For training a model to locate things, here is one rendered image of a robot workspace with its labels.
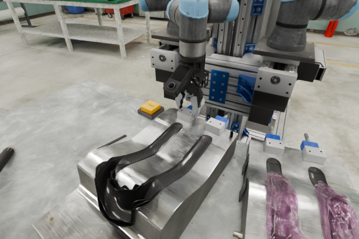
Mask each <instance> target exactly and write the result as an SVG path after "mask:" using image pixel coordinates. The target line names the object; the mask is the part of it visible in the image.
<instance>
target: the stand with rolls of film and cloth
mask: <svg viewBox="0 0 359 239"><path fill-rule="evenodd" d="M0 2H4V1H3V0H0ZM20 5H21V7H16V8H14V9H15V12H16V14H17V16H20V15H25V17H26V20H27V23H28V25H21V26H22V27H30V28H35V27H38V26H32V24H31V22H30V19H29V17H28V14H27V11H26V9H25V6H24V3H20ZM8 18H12V15H11V12H10V10H9V9H7V10H1V11H0V20H4V19H8Z"/></svg>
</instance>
